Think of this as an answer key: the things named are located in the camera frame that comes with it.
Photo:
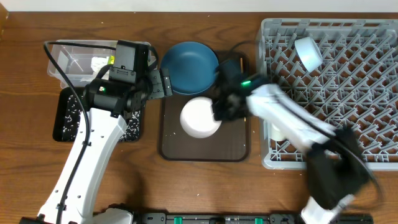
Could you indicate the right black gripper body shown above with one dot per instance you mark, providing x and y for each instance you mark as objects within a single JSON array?
[{"x": 224, "y": 109}]

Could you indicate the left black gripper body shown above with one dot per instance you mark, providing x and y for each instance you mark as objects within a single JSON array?
[{"x": 160, "y": 85}]

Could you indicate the dark blue plate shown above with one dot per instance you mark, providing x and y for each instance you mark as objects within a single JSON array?
[{"x": 192, "y": 67}]

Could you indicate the pink bowl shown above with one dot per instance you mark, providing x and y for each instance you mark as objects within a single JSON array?
[{"x": 197, "y": 118}]

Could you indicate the wooden chopstick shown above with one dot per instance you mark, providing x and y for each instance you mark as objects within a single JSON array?
[{"x": 242, "y": 66}]

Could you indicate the white cup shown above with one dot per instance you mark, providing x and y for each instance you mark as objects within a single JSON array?
[{"x": 276, "y": 134}]

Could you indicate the waste paper wrapper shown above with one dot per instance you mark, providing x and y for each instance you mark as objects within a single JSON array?
[{"x": 99, "y": 62}]

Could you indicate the light blue bowl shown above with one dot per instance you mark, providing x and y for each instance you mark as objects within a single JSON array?
[{"x": 309, "y": 53}]

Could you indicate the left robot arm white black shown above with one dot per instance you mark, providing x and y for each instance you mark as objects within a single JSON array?
[{"x": 108, "y": 101}]

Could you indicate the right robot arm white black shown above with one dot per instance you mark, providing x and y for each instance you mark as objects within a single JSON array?
[{"x": 335, "y": 169}]

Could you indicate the grey dishwasher rack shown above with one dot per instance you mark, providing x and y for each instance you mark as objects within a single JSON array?
[{"x": 356, "y": 84}]

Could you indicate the brown serving tray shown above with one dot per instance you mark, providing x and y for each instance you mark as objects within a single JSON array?
[{"x": 230, "y": 142}]

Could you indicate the clear plastic bin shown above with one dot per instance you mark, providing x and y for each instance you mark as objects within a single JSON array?
[{"x": 76, "y": 61}]

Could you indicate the black bin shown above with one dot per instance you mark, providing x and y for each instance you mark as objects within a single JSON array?
[{"x": 62, "y": 124}]

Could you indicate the black rail at table edge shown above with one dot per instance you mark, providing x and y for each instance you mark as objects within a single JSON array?
[{"x": 217, "y": 218}]

